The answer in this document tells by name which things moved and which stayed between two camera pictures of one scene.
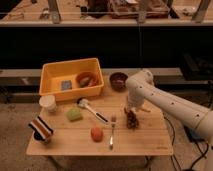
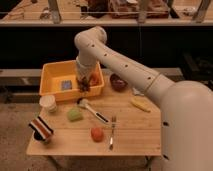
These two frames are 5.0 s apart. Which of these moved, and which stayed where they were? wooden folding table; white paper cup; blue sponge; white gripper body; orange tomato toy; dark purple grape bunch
Moved: white gripper body; dark purple grape bunch
Stayed: white paper cup; blue sponge; orange tomato toy; wooden folding table
